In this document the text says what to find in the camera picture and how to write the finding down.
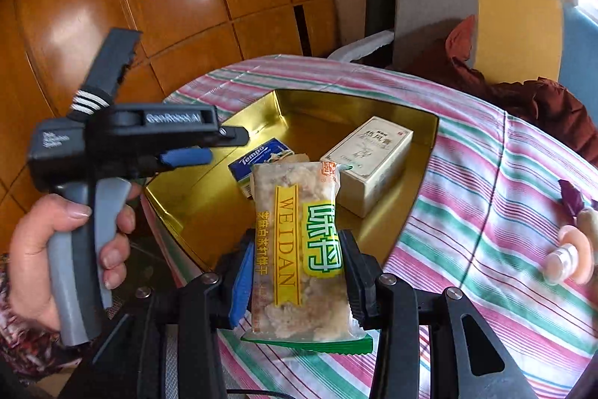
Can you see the grey yellow blue armchair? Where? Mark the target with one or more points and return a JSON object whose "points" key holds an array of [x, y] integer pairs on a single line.
{"points": [[514, 20]]}

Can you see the dark red jacket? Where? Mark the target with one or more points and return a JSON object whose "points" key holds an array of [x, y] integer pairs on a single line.
{"points": [[537, 100]]}

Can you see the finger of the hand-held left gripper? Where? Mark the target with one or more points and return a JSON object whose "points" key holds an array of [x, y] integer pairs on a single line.
{"points": [[233, 136], [187, 157]]}

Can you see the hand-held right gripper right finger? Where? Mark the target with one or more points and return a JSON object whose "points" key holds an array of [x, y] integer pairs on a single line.
{"points": [[360, 287]]}

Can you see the person's left forearm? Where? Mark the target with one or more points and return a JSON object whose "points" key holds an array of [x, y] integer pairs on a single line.
{"points": [[18, 343]]}

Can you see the person's left hand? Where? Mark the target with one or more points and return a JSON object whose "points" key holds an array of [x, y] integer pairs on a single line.
{"points": [[32, 258]]}

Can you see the pink plastic toy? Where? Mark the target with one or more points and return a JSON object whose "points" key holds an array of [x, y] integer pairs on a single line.
{"points": [[567, 261]]}

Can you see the blue tissue packet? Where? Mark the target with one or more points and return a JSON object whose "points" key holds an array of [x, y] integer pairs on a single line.
{"points": [[254, 160]]}

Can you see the gold metal tin box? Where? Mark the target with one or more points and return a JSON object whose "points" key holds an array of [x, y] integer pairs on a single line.
{"points": [[303, 114]]}

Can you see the striped tablecloth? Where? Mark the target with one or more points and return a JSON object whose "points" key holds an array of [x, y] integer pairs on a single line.
{"points": [[467, 216]]}

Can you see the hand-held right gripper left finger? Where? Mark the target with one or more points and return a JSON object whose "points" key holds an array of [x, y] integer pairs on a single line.
{"points": [[240, 287]]}

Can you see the beige cardboard box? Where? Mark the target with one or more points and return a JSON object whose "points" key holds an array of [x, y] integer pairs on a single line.
{"points": [[369, 160]]}

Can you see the clear yellow-label cracker packet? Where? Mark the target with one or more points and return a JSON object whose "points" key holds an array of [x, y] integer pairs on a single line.
{"points": [[289, 240]]}

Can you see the purple snack packet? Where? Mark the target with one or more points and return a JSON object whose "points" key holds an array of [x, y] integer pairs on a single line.
{"points": [[572, 195]]}

